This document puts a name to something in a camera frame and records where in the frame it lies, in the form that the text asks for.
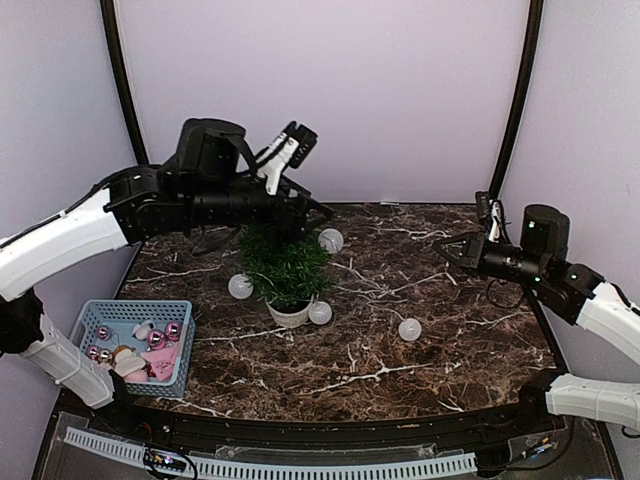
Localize white ball string lights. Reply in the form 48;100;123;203
226;226;471;346

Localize light blue plastic basket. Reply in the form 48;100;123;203
79;300;195;398

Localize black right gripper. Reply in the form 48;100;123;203
433;229;549;289

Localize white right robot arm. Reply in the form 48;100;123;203
433;191;639;434

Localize small green christmas tree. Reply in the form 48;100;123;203
239;225;335;329

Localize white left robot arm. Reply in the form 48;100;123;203
1;118;332;436

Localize white perforated cable tray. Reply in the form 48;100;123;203
62;428;479;480

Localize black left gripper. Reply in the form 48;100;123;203
184;174;334;242

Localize pink bauble ornaments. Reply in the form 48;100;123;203
85;320;183;383

